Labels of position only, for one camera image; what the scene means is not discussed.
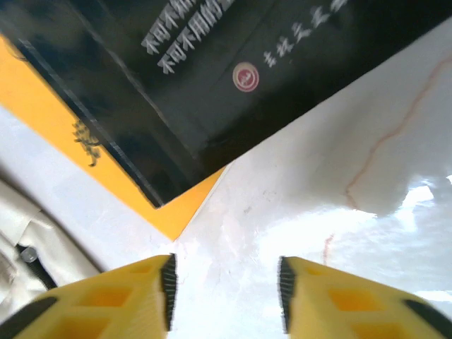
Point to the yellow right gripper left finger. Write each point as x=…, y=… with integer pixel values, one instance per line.
x=106, y=310

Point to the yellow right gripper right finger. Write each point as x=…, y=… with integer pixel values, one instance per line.
x=353, y=310

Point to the beige canvas backpack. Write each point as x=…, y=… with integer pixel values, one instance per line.
x=21, y=219

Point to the yellow book with man drawing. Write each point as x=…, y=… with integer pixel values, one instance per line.
x=35, y=99

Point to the black book white title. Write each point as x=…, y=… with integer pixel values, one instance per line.
x=212, y=88

